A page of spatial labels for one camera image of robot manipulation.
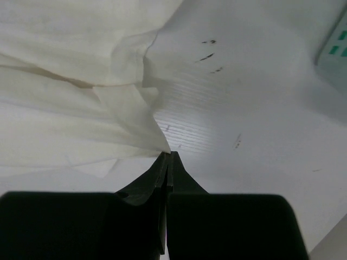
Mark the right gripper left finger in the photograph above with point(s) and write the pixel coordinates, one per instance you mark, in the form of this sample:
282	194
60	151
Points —
127	224

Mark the white tank top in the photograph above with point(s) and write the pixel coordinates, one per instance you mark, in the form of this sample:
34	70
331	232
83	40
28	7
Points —
72	93

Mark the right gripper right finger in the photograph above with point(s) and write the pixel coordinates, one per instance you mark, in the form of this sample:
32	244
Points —
202	225

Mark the white plastic basket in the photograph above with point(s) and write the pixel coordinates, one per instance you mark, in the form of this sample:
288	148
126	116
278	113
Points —
331	59

